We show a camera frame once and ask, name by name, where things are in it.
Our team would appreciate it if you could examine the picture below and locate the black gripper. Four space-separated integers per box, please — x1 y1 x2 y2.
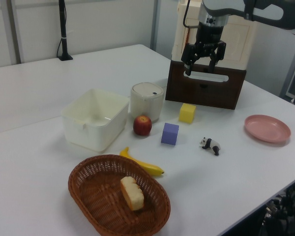
181 23 227 76

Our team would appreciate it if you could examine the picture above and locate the brown drawer with white handle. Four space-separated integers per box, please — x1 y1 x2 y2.
165 60 247 111

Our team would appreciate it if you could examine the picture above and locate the cream wooden cabinet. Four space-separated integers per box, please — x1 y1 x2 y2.
171 0 258 72

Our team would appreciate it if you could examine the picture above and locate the yellow foam cube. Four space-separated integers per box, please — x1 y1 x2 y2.
178 103 197 123

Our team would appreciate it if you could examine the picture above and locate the cream lidded trash can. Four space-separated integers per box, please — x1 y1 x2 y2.
130 82 164 122

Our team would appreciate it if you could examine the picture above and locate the purple foam cube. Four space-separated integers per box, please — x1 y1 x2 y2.
160 122 180 146

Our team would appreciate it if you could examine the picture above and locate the panda toy figure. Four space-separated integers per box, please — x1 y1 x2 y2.
199 137 221 156

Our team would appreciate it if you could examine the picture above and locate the red apple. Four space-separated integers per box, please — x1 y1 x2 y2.
133 115 152 136

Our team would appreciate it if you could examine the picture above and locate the pink plastic plate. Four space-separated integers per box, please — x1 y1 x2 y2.
244 114 292 145

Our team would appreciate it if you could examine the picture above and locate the yellow banana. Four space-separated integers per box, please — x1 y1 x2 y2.
119 147 165 177

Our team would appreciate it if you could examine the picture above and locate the white square plastic bin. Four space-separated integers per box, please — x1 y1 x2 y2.
60 88 130 153

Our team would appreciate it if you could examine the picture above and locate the black pole stand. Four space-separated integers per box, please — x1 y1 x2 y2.
56 0 73 61

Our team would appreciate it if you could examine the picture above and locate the bread slice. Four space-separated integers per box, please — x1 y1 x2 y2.
120 176 145 211

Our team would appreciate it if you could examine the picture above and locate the brown wicker basket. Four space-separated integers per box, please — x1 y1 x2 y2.
68 154 171 236

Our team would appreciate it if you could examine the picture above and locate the orange strip door handle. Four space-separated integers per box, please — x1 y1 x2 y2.
184 26 191 54

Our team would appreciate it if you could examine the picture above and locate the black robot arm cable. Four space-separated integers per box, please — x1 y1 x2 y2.
182 0 200 29

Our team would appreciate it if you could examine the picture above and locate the black cable bundle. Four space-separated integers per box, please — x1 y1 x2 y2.
260 179 295 236

